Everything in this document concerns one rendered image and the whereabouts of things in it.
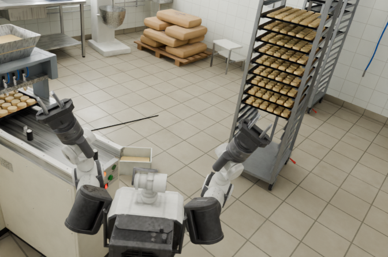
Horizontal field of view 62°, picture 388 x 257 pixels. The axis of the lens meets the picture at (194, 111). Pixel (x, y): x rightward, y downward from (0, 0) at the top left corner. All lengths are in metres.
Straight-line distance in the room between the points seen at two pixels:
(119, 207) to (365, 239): 2.31
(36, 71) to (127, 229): 1.44
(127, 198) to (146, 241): 0.20
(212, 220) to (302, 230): 1.75
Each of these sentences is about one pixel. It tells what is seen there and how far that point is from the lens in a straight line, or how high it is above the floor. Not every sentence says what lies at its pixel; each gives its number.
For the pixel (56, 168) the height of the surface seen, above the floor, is 0.88.
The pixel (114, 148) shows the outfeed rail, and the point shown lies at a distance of 1.84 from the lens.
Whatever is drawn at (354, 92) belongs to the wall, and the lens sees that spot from 5.15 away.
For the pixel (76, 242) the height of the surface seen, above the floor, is 0.42.
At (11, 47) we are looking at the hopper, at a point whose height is 1.28.
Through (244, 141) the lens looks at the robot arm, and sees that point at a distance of 1.16.
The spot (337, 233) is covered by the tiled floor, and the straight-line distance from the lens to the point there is 3.03.
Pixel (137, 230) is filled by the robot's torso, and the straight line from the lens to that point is 1.14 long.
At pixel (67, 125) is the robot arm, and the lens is 1.20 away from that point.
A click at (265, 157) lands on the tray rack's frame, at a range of 3.26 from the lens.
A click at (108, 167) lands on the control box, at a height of 0.84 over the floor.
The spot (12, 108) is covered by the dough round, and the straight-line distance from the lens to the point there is 2.22.
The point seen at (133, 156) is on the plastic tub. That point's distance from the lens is 3.14.
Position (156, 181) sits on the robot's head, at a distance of 1.15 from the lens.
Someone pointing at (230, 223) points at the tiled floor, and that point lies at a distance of 2.73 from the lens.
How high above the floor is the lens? 1.98
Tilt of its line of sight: 29 degrees down
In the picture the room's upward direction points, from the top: 8 degrees clockwise
